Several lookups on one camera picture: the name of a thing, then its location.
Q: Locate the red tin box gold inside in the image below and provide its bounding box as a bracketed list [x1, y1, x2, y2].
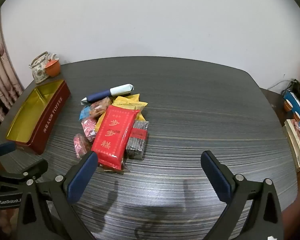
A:
[5, 79, 71, 155]

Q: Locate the navy and white long packet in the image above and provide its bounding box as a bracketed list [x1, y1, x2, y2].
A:
[80, 83, 135, 105]

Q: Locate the dark grey packet red band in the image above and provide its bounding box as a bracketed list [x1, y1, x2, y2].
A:
[126, 120, 150, 160]

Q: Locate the floral ceramic teapot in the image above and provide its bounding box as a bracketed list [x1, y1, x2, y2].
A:
[29, 51, 57, 84]

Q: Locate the orange lidded clay cup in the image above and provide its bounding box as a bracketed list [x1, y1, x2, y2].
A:
[44, 57, 61, 77]

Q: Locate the wooden side table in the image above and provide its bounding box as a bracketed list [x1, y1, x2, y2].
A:
[259, 87, 300, 173]

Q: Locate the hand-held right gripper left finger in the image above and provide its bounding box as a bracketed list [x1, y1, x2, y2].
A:
[16, 151, 98, 240]

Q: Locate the yellow snack packet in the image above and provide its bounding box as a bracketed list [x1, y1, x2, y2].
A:
[112, 93, 140, 109]
[132, 100, 149, 123]

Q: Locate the blue book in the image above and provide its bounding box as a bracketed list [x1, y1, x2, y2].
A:
[284, 91, 300, 139]

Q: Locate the grey cable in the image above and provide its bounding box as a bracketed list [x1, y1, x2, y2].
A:
[267, 79, 294, 95]

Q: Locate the red snack packet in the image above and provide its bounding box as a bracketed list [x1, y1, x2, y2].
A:
[91, 105, 140, 170]

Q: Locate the beige book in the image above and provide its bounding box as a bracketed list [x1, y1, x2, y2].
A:
[284, 119, 300, 168]

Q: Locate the blue candy packet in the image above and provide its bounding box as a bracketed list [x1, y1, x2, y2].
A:
[79, 106, 93, 119]

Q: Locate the beige patterned curtain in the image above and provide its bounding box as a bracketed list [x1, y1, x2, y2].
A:
[0, 10, 24, 115]

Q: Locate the pink patterned snack packet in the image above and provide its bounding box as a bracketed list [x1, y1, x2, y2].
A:
[74, 133, 92, 159]
[81, 118, 98, 143]

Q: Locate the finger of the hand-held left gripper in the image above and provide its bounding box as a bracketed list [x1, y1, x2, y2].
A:
[0, 159, 48, 181]
[0, 142, 17, 165]

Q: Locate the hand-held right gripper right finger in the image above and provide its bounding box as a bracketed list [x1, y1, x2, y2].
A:
[200, 150, 283, 240]

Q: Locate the clear nut brittle packet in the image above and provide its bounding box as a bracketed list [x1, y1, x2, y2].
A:
[89, 97, 113, 118]
[97, 161, 130, 174]

